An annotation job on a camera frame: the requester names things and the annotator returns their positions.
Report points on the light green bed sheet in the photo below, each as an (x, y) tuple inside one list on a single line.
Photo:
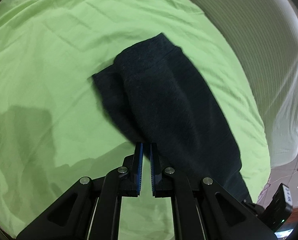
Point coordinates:
[(52, 127)]

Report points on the striped white green headboard cushion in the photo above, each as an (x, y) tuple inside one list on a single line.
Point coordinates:
[(264, 36)]

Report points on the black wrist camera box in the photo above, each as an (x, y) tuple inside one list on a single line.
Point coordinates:
[(277, 212)]

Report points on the dark navy fleece pants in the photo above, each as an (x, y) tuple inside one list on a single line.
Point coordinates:
[(153, 93)]

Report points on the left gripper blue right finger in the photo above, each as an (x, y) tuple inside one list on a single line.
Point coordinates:
[(203, 209)]

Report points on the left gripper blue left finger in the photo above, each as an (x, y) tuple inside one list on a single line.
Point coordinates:
[(90, 208)]

